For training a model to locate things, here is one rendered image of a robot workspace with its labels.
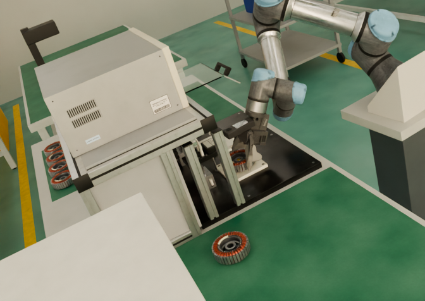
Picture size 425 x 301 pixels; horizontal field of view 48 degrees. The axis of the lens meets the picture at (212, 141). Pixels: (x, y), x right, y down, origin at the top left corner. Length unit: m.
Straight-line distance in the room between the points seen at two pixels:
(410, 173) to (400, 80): 0.43
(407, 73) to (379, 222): 0.62
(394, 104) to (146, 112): 0.91
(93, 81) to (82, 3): 5.46
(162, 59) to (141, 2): 5.57
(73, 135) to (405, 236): 0.97
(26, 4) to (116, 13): 1.14
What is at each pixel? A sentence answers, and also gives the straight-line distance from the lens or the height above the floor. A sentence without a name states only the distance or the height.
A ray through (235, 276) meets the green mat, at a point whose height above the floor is 0.75.
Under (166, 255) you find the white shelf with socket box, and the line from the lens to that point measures 0.80.
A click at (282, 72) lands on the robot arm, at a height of 1.01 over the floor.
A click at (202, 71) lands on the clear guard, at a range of 1.95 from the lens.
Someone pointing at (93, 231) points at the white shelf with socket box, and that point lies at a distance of 0.94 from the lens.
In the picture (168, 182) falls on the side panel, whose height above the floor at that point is 0.97.
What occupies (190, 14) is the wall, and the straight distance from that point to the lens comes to 7.26.
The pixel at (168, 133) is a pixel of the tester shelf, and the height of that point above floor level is 1.11.
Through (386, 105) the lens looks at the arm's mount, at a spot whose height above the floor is 0.80.
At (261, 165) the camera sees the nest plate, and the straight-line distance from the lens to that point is 1.74.
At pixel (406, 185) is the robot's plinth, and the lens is 2.10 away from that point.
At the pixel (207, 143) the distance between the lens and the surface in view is 1.69.
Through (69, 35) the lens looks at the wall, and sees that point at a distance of 6.90.
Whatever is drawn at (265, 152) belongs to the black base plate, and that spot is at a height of 0.77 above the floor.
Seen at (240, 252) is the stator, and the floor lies 0.78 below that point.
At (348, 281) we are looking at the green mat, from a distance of 1.30.
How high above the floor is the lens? 1.69
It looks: 27 degrees down
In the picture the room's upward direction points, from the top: 19 degrees counter-clockwise
